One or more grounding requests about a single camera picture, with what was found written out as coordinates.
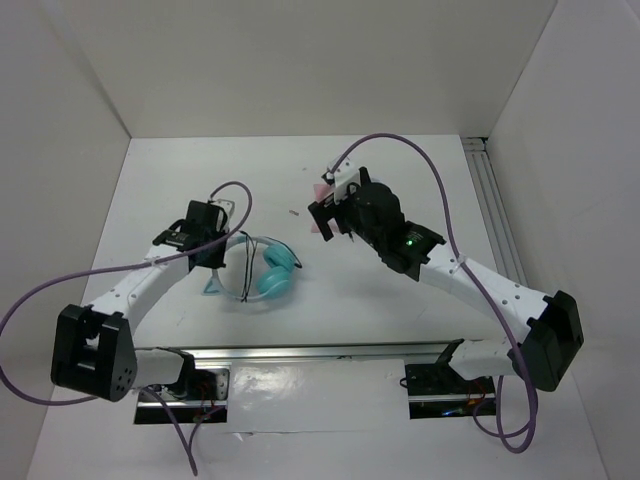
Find black teal headphone audio cable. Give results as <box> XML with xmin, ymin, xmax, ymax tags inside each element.
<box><xmin>237</xmin><ymin>232</ymin><xmax>304</xmax><ymax>303</ymax></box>

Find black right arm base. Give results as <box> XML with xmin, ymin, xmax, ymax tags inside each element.
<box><xmin>399</xmin><ymin>364</ymin><xmax>496</xmax><ymax>420</ymax></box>

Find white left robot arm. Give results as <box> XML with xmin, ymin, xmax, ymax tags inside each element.
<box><xmin>51</xmin><ymin>199</ymin><xmax>235</xmax><ymax>402</ymax></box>

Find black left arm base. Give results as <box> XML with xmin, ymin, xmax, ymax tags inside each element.
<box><xmin>133</xmin><ymin>367</ymin><xmax>230</xmax><ymax>425</ymax></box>

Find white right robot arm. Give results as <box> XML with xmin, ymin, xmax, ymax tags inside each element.
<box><xmin>308</xmin><ymin>164</ymin><xmax>584</xmax><ymax>392</ymax></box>

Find pink blue cat-ear headphones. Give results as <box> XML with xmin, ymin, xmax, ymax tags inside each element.
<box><xmin>308</xmin><ymin>184</ymin><xmax>335</xmax><ymax>241</ymax></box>

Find white front cover plate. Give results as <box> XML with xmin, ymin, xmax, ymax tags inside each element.
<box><xmin>227</xmin><ymin>359</ymin><xmax>409</xmax><ymax>433</ymax></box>

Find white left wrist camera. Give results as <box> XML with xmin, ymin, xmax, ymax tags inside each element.
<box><xmin>209</xmin><ymin>199</ymin><xmax>235</xmax><ymax>230</ymax></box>

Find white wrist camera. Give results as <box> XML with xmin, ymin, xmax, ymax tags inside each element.
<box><xmin>316</xmin><ymin>158</ymin><xmax>361</xmax><ymax>204</ymax></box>
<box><xmin>209</xmin><ymin>199</ymin><xmax>235</xmax><ymax>230</ymax></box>

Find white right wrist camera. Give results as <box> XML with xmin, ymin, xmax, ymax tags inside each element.
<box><xmin>316</xmin><ymin>158</ymin><xmax>361</xmax><ymax>204</ymax></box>

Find aluminium side rail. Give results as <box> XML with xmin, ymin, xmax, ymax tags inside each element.
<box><xmin>461</xmin><ymin>137</ymin><xmax>528</xmax><ymax>286</ymax></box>

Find aluminium front rail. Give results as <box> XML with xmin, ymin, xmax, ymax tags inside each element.
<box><xmin>134</xmin><ymin>339</ymin><xmax>521</xmax><ymax>366</ymax></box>

